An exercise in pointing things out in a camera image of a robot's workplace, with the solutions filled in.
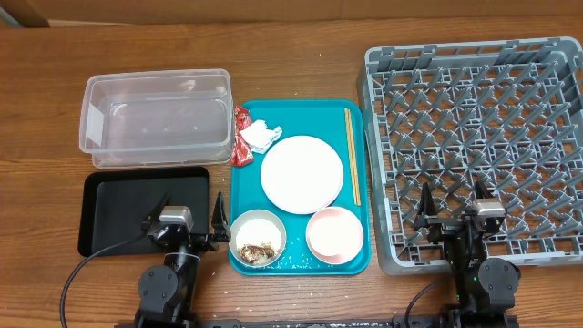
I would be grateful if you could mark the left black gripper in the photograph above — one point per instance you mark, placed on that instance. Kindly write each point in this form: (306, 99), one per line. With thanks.
(221, 232)

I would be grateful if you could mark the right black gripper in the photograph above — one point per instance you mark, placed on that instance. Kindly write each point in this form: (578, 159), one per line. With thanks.
(443, 224)

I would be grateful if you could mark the grey bowl with food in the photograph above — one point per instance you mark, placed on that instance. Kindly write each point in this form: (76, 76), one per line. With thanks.
(258, 239)

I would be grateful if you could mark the red snack wrapper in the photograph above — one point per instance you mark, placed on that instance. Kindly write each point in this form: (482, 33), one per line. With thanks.
(241, 153)

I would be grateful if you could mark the wooden chopstick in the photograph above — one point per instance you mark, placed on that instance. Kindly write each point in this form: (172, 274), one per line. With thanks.
(354, 155)
(350, 155)

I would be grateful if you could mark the white tissue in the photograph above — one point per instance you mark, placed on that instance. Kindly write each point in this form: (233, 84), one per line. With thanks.
(259, 137)

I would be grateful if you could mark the white round plate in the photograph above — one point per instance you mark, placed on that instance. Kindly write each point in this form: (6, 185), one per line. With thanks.
(302, 174)

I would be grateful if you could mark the pink bowl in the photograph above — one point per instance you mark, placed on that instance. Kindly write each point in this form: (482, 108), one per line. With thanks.
(334, 235)

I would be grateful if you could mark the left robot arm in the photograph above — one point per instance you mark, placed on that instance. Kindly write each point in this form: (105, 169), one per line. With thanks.
(166, 290)

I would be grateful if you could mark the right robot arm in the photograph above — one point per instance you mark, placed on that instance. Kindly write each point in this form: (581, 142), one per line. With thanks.
(485, 287)

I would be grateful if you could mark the grey dishwasher rack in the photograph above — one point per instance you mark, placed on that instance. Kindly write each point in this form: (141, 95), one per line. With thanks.
(507, 113)

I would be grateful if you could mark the black plastic tray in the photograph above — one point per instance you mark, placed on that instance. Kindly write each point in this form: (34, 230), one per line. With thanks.
(116, 202)

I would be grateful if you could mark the clear plastic bin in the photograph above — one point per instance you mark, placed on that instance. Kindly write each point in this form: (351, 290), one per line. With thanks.
(154, 119)

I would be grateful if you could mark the teal serving tray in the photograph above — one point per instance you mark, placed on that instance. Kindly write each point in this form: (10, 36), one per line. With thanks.
(323, 119)

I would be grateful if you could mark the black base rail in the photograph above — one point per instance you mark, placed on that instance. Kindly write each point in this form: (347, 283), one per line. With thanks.
(418, 321)

